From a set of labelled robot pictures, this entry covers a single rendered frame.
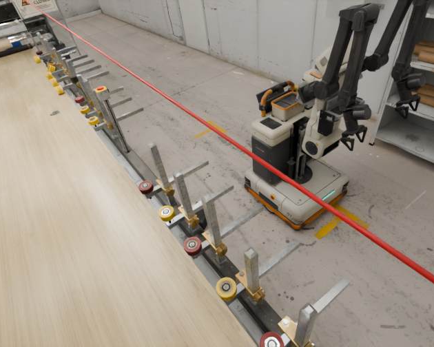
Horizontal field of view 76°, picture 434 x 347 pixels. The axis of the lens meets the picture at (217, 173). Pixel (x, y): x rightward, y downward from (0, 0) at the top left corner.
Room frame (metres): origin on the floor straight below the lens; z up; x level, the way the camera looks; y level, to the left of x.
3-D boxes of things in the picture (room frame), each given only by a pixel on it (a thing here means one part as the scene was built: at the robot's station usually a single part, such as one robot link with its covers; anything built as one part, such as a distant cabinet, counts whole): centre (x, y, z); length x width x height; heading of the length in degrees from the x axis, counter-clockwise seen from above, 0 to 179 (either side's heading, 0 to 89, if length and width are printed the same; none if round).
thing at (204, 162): (1.25, 0.24, 0.83); 0.43 x 0.03 x 0.04; 119
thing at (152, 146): (1.16, 0.30, 0.92); 0.04 x 0.04 x 0.48; 29
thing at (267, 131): (1.75, -0.61, 0.59); 0.55 x 0.34 x 0.83; 119
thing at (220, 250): (0.75, 0.07, 0.83); 0.14 x 0.06 x 0.05; 29
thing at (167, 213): (0.93, 0.29, 0.85); 0.08 x 0.08 x 0.11
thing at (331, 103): (1.42, -0.80, 0.99); 0.28 x 0.16 x 0.22; 119
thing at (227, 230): (0.81, -0.01, 0.83); 0.43 x 0.03 x 0.04; 119
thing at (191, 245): (0.71, 0.16, 0.85); 0.08 x 0.08 x 0.11
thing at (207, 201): (0.73, 0.05, 0.94); 0.04 x 0.04 x 0.48; 29
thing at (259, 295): (0.53, -0.06, 0.80); 0.14 x 0.06 x 0.05; 29
